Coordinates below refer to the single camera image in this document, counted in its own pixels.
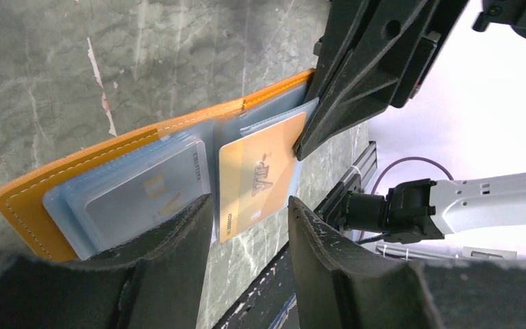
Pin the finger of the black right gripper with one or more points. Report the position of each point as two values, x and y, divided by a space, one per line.
372 55

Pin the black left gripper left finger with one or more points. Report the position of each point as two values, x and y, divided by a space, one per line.
152 281

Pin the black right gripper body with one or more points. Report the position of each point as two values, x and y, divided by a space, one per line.
505 12

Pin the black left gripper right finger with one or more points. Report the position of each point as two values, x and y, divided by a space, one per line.
339 284

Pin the gold VIP credit card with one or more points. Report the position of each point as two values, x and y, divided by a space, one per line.
255 175

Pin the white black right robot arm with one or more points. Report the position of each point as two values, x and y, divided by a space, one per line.
431 209

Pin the silver VIP credit card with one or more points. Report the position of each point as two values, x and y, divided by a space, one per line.
153 189

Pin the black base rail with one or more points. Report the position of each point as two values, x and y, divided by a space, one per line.
269 301

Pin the aluminium extrusion frame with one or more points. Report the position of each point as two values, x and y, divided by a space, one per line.
332 209

